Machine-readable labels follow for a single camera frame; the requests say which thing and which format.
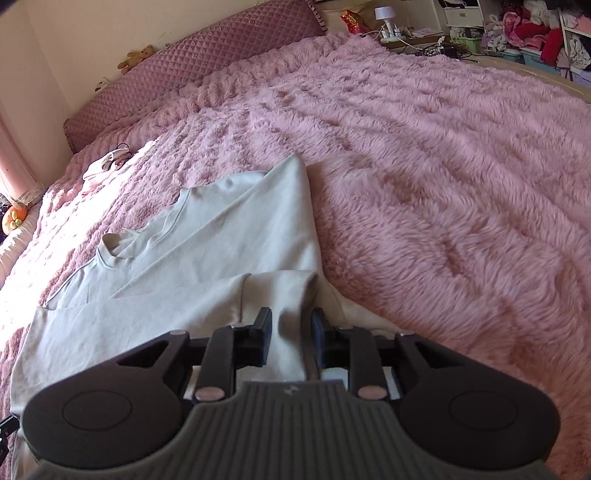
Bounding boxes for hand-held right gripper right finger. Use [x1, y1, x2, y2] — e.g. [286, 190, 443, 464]
[310, 307, 462, 402]

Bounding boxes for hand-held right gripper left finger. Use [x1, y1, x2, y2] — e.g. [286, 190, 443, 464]
[116, 307, 273, 402]

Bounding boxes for white sweatshirt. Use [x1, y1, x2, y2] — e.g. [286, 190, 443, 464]
[9, 154, 402, 480]

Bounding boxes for pile of pink red clothes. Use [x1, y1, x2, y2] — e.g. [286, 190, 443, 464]
[482, 0, 591, 65]

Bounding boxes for pink fluffy blanket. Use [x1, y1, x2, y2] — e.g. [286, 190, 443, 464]
[0, 30, 591, 480]

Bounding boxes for small white cloth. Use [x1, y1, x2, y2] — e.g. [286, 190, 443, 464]
[82, 142, 155, 184]

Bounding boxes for orange plush toy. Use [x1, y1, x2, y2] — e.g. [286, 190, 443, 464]
[0, 203, 30, 234]

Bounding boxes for purple quilted headboard cushion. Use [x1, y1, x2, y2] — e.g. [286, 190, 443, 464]
[63, 0, 326, 153]

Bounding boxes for brown teddy bear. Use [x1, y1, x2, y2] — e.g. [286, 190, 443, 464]
[117, 45, 155, 73]

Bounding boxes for red snack bag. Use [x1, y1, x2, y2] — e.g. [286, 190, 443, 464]
[340, 9, 370, 34]

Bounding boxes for cream nightstand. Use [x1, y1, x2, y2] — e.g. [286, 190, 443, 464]
[318, 0, 450, 49]

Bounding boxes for white open wardrobe shelf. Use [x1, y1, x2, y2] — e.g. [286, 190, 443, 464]
[434, 0, 591, 89]

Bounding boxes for black cables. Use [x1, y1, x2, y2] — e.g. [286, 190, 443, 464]
[417, 38, 482, 62]

